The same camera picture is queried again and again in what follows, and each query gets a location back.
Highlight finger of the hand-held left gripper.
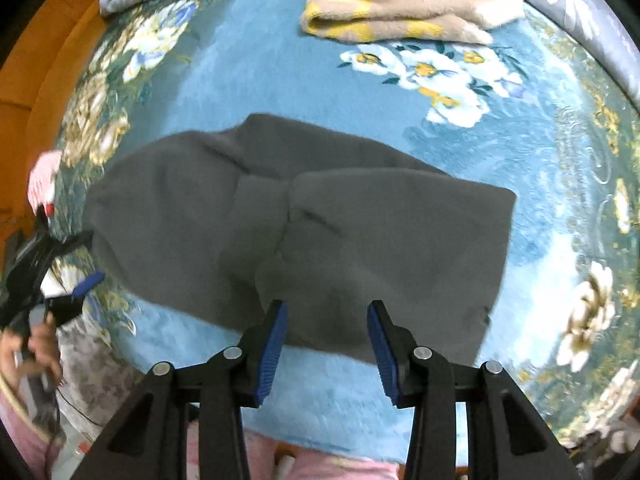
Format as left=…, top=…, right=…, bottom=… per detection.
left=50, top=230, right=96, bottom=263
left=44, top=271, right=107, bottom=325

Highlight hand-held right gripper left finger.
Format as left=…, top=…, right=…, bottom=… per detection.
left=72, top=300, right=289, bottom=480

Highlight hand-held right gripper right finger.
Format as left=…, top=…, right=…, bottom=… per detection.
left=366, top=300, right=581, bottom=480

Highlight dark grey pants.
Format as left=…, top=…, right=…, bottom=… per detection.
left=82, top=112, right=517, bottom=366

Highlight person's left hand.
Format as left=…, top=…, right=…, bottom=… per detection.
left=0, top=312, right=64, bottom=392

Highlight pink checked cloth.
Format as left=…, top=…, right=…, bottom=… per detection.
left=27, top=150, right=64, bottom=216

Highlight wooden headboard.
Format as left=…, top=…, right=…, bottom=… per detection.
left=0, top=0, right=108, bottom=261

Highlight beige and yellow fleece garment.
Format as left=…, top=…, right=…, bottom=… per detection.
left=300, top=0, right=531, bottom=46

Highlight blue floral quilt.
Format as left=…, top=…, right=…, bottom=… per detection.
left=100, top=0, right=640, bottom=106

